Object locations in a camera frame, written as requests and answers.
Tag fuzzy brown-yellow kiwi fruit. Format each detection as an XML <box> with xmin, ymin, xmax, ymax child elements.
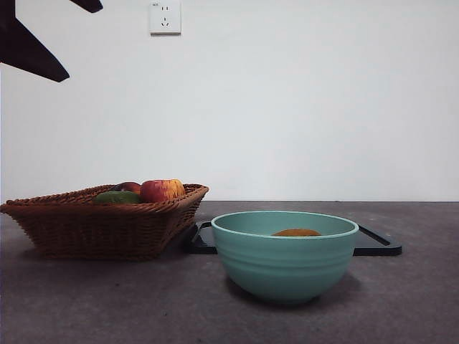
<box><xmin>270</xmin><ymin>228</ymin><xmax>322</xmax><ymax>237</ymax></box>

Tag teal ribbed bowl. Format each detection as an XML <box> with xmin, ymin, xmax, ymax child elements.
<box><xmin>210</xmin><ymin>210</ymin><xmax>360</xmax><ymax>305</ymax></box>

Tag dark red fruit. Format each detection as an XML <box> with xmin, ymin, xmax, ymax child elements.
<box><xmin>113</xmin><ymin>181</ymin><xmax>142</xmax><ymax>195</ymax></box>

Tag green fruit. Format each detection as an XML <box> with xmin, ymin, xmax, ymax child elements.
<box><xmin>93</xmin><ymin>191</ymin><xmax>142</xmax><ymax>205</ymax></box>

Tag brown wicker basket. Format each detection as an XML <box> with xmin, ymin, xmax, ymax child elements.
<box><xmin>0</xmin><ymin>183</ymin><xmax>210</xmax><ymax>262</ymax></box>

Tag red yellow apple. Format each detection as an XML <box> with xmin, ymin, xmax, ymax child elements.
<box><xmin>139</xmin><ymin>178</ymin><xmax>186</xmax><ymax>204</ymax></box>

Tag dark rectangular tray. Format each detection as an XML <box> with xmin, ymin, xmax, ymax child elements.
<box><xmin>184</xmin><ymin>221</ymin><xmax>403</xmax><ymax>257</ymax></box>

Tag white wall socket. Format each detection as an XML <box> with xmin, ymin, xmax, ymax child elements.
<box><xmin>149</xmin><ymin>1</ymin><xmax>182</xmax><ymax>37</ymax></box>

